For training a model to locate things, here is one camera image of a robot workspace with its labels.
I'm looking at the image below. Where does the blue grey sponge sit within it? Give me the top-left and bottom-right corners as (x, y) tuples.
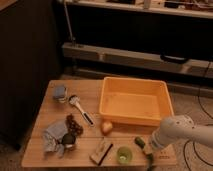
(53, 85), (67, 103)

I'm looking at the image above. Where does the brown grape bunch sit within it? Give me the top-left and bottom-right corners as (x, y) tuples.
(66, 114), (83, 136)

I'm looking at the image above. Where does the small green cup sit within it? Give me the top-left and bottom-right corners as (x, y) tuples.
(116, 146), (133, 165)

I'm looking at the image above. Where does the yellow onion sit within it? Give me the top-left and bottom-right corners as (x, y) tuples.
(101, 121), (113, 135)

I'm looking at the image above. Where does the grey metal shelf rail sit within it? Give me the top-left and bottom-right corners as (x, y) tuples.
(62, 42), (213, 79)

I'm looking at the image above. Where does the wooden folding table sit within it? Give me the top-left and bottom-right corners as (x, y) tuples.
(21, 79), (178, 168)

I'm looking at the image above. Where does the wooden block brush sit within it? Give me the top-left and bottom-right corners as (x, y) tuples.
(90, 139), (113, 166)

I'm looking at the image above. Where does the black floor cable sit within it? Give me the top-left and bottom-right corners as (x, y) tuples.
(182, 61), (213, 171)

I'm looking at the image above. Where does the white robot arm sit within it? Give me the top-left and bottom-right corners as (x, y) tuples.
(144, 115), (213, 154)

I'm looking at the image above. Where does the upper cluttered shelf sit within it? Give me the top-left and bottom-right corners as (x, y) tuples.
(57, 0), (213, 19)

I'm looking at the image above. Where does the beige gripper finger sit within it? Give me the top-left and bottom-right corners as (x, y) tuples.
(143, 144), (153, 155)

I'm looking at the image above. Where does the orange plastic tray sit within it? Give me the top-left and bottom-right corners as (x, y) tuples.
(99, 77), (174, 126)

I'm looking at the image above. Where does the blue grey cloth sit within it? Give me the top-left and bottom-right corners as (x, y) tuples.
(42, 120), (68, 158)

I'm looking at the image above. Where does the white handled spoon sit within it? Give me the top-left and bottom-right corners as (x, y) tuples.
(68, 95), (94, 126)

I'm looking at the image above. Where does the black handle on rail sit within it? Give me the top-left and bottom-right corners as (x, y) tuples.
(160, 54), (189, 64)

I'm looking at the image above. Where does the metal vertical pole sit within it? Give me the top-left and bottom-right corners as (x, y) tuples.
(63, 0), (76, 45)

